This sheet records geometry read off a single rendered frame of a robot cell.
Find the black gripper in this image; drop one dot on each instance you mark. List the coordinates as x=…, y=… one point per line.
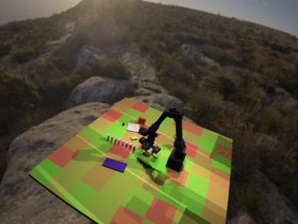
x=155, y=149

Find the purple flat rectangular block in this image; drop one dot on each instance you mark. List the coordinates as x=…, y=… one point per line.
x=115, y=165

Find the orange block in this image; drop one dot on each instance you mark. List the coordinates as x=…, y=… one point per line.
x=142, y=120

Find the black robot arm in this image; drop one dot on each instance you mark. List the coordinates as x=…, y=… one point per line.
x=175, y=113

